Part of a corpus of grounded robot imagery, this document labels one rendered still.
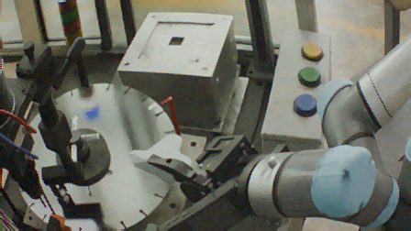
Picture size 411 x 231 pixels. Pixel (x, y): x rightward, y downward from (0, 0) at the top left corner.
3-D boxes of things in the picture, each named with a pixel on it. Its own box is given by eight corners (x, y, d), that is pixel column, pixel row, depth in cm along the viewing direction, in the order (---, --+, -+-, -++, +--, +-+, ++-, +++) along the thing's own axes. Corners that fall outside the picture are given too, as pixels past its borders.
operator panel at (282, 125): (289, 77, 129) (283, 25, 118) (332, 85, 126) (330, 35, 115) (262, 187, 112) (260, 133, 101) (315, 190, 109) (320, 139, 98)
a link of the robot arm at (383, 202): (390, 148, 70) (355, 123, 64) (406, 207, 63) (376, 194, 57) (356, 183, 74) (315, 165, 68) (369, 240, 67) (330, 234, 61)
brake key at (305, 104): (297, 99, 106) (297, 92, 104) (316, 103, 105) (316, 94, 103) (294, 117, 103) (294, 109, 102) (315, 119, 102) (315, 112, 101)
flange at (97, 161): (118, 170, 92) (115, 160, 90) (66, 191, 90) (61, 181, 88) (98, 122, 99) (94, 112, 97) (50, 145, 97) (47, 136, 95)
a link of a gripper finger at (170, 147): (151, 131, 82) (210, 159, 78) (125, 161, 79) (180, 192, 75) (146, 114, 80) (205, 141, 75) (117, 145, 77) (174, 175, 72)
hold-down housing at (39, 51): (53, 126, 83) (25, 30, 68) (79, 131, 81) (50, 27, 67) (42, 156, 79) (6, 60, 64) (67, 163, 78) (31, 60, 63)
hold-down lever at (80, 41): (57, 49, 76) (54, 36, 74) (89, 49, 74) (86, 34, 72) (36, 90, 71) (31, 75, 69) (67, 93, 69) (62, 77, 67)
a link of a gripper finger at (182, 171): (161, 169, 78) (218, 195, 73) (152, 178, 77) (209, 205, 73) (151, 143, 75) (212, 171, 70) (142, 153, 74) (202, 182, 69)
